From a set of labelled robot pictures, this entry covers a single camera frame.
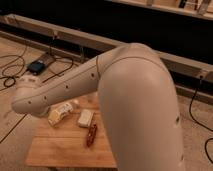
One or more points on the blue black power adapter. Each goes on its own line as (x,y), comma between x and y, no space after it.
(36,67)

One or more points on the small white box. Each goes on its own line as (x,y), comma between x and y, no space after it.
(85,118)

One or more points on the long wooden rail frame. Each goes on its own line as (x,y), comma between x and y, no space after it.
(177,64)

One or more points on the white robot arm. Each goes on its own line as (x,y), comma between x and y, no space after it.
(137,100)

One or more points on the white labelled plastic bottle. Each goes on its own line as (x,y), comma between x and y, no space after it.
(63,110)

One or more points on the red snack wrapper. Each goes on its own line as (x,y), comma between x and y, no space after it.
(91,135)

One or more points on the wooden table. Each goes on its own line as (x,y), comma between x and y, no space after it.
(65,144)

